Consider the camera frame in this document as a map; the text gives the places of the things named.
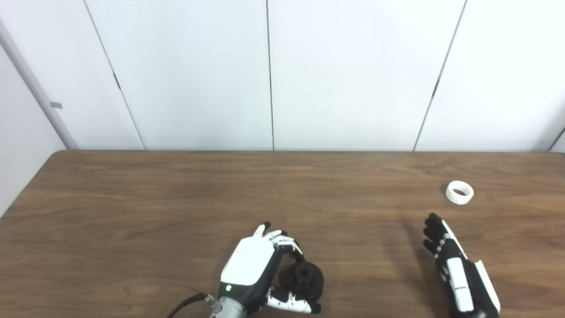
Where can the round black part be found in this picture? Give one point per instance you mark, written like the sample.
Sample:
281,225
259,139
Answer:
309,285

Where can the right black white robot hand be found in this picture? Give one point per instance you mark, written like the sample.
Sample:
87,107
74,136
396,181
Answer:
472,287

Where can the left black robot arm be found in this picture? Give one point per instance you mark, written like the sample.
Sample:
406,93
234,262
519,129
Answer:
227,309

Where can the grey wall corner trim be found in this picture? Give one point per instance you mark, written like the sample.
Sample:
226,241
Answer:
39,92

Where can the small grey wall label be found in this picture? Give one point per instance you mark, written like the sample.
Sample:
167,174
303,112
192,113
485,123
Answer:
56,105

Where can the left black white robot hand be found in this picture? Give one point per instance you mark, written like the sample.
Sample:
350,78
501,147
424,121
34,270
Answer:
247,265

